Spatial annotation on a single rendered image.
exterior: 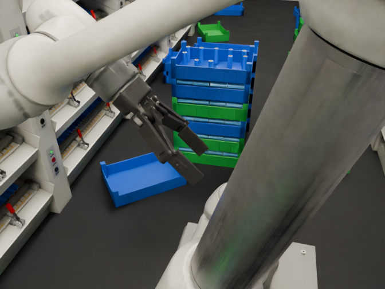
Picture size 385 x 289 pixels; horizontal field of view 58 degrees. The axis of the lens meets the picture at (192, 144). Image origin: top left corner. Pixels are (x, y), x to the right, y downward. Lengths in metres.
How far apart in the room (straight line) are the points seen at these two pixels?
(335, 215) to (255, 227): 1.05
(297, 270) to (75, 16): 0.74
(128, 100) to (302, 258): 0.59
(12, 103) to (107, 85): 0.18
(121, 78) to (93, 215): 0.81
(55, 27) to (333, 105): 0.48
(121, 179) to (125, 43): 1.07
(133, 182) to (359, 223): 0.88
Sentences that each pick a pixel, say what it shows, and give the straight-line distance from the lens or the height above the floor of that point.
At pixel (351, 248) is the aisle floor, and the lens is 1.34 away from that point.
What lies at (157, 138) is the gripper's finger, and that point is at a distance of 0.61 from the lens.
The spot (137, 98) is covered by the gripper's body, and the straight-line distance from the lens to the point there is 0.65.
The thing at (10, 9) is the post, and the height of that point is 0.72.
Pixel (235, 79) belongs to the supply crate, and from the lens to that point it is 1.32.
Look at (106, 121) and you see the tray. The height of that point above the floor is 0.11.
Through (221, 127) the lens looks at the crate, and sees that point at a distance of 1.42.
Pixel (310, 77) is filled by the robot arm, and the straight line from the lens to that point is 0.29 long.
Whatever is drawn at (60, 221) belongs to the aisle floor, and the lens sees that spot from 1.39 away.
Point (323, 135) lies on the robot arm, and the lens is 0.30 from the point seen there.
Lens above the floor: 0.96
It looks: 35 degrees down
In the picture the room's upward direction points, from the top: straight up
